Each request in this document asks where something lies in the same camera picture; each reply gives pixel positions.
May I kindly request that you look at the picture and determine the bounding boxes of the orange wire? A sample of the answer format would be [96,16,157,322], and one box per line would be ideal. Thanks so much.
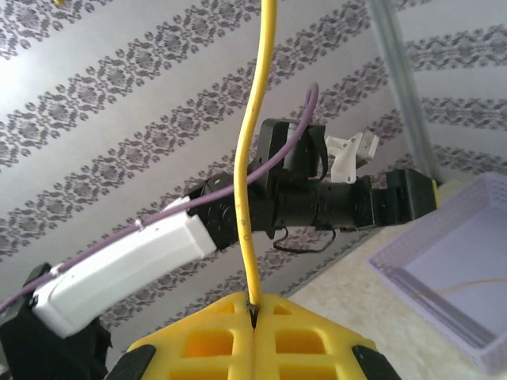
[433,278,507,296]

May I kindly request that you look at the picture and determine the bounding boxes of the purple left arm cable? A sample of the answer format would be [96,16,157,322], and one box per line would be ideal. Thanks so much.
[0,82,321,316]

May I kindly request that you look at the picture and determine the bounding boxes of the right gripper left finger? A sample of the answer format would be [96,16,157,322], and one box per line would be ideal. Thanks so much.
[105,292,255,380]

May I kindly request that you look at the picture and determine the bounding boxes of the purple plastic basket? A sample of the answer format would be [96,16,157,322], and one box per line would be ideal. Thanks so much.
[367,172,507,376]

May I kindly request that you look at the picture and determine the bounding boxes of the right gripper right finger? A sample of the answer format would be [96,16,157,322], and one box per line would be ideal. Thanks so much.
[253,292,402,380]

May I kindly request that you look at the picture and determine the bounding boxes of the aluminium frame post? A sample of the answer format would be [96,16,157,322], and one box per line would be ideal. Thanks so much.
[366,0,444,187]

